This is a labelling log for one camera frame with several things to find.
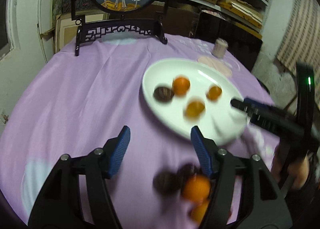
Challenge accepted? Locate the orange fruit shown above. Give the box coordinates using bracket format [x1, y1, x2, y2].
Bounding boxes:
[206, 86, 222, 101]

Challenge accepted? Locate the yellow orange small citrus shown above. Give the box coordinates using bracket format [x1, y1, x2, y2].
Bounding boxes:
[184, 98, 206, 118]

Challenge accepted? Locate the orange mandarin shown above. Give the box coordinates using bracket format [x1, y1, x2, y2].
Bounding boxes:
[181, 174, 211, 204]
[172, 76, 190, 96]

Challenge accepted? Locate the dark plum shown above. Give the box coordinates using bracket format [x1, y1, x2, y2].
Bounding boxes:
[177, 163, 201, 179]

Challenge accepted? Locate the dark water chestnut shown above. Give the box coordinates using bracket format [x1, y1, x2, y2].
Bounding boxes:
[153, 86, 174, 102]
[153, 170, 182, 196]

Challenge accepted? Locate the person's right hand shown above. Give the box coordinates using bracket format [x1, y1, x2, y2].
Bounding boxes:
[271, 146, 310, 190]

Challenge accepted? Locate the white oval plate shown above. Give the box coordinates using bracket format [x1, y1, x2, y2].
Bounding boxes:
[142, 59, 247, 146]

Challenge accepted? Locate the pink beverage can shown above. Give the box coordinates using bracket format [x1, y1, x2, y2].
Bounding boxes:
[212, 38, 228, 58]

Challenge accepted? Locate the patterned hanging cloth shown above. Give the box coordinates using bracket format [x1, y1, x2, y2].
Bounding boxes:
[276, 0, 320, 90]

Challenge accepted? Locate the purple printed tablecloth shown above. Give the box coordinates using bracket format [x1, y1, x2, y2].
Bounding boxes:
[0, 32, 282, 227]

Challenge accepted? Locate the round deer screen ornament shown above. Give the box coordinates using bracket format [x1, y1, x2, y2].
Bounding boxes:
[70, 0, 176, 57]

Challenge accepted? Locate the framed picture leaning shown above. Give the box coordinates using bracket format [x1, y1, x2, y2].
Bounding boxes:
[54, 9, 109, 53]

